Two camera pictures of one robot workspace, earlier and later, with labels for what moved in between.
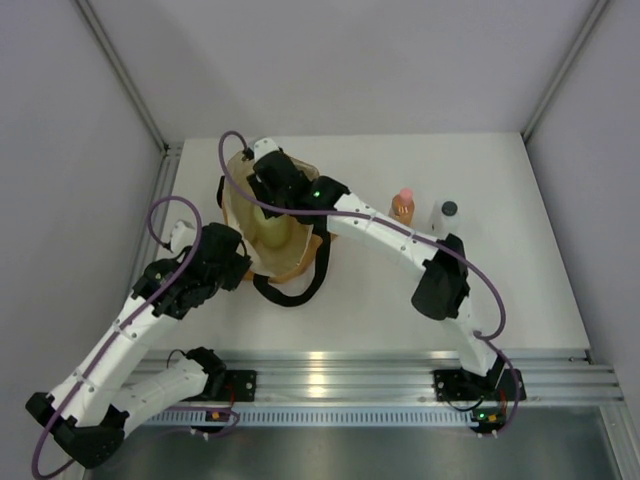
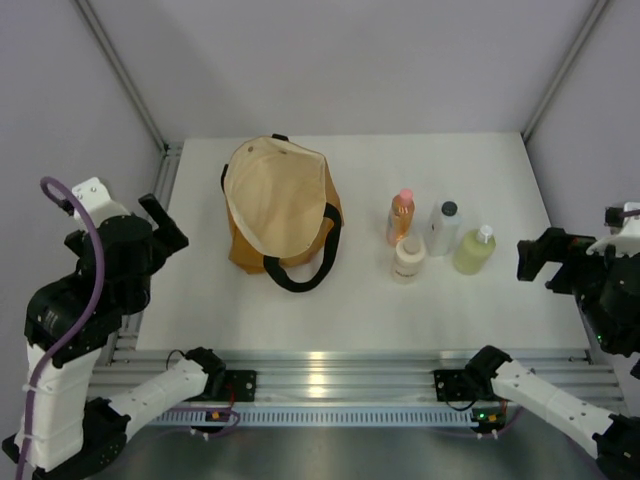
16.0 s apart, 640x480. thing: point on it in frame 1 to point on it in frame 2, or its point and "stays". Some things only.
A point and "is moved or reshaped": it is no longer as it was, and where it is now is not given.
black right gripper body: x=263 y=195 to x=588 y=275
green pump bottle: x=275 y=230 to x=473 y=249
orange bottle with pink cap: x=403 y=207 stays
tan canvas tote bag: x=273 y=247 is moved or reshaped
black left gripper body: x=228 y=278 to x=141 y=294
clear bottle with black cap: x=445 y=217 stays
